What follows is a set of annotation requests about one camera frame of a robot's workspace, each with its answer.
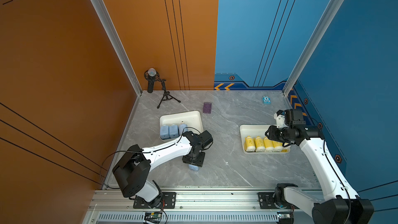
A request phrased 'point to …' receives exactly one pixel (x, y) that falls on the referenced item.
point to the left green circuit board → (153, 216)
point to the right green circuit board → (285, 216)
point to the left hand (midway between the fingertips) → (198, 161)
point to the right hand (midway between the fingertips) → (268, 133)
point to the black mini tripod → (166, 96)
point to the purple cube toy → (207, 108)
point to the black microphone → (151, 75)
